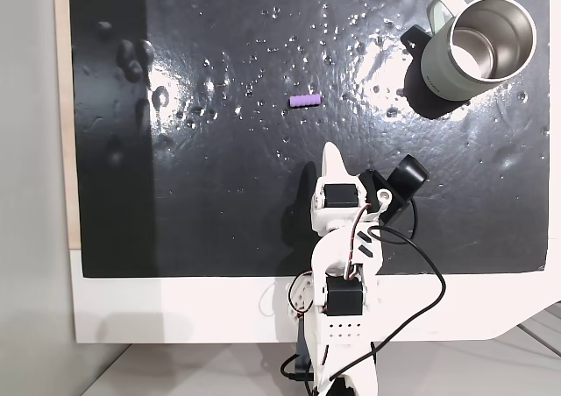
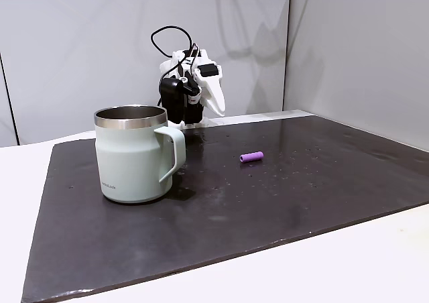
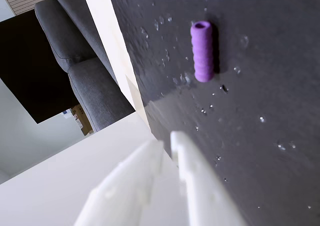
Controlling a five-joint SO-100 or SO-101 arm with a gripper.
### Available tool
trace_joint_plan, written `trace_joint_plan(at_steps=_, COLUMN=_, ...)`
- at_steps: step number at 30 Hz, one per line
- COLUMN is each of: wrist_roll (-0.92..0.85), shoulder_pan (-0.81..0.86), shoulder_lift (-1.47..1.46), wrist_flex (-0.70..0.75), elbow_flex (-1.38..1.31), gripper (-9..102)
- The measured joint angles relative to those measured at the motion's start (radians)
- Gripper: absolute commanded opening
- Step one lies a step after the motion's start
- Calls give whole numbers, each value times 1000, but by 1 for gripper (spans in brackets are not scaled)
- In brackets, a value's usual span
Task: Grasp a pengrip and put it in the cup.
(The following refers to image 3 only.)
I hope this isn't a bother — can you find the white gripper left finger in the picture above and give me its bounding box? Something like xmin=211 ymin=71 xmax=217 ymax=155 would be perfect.
xmin=73 ymin=139 xmax=165 ymax=226

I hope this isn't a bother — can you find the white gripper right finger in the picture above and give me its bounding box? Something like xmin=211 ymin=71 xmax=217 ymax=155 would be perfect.
xmin=169 ymin=130 xmax=248 ymax=226

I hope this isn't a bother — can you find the purple ribbed pen grip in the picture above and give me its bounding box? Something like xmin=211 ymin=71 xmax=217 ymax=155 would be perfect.
xmin=189 ymin=20 xmax=216 ymax=83

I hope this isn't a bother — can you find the brown cardboard box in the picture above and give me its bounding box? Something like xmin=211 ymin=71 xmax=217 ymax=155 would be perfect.
xmin=70 ymin=104 xmax=95 ymax=137

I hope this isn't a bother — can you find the dark grey table mat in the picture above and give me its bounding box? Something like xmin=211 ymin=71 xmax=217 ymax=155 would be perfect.
xmin=106 ymin=0 xmax=320 ymax=226

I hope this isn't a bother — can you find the grey fabric sofa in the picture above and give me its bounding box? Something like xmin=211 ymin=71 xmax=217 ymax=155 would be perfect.
xmin=34 ymin=0 xmax=137 ymax=132

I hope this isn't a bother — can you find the black cabinet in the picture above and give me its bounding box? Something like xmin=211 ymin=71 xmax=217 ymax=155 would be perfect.
xmin=0 ymin=9 xmax=81 ymax=125

